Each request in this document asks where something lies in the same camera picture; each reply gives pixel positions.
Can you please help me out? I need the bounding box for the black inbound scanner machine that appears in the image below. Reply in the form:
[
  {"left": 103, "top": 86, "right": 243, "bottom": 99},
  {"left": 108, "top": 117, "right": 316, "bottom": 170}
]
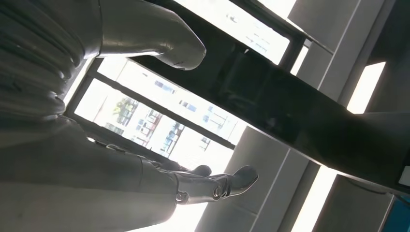
[{"left": 128, "top": 0, "right": 410, "bottom": 198}]

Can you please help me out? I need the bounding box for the small white machine label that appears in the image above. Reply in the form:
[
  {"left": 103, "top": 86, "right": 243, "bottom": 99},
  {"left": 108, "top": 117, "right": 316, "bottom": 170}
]
[{"left": 398, "top": 166, "right": 410, "bottom": 187}]

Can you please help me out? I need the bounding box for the long ceiling light strip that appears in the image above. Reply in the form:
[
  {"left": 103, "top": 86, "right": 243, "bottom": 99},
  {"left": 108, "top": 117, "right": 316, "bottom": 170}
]
[
  {"left": 346, "top": 61, "right": 387, "bottom": 114},
  {"left": 290, "top": 166, "right": 342, "bottom": 232}
]

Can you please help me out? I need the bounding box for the blue panel strip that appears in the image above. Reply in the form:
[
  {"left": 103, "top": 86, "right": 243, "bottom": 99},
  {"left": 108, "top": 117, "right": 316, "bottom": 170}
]
[{"left": 382, "top": 197, "right": 410, "bottom": 232}]

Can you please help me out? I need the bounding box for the dark window frame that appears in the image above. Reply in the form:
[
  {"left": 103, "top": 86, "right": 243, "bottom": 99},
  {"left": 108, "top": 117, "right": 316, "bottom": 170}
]
[{"left": 64, "top": 0, "right": 336, "bottom": 161}]

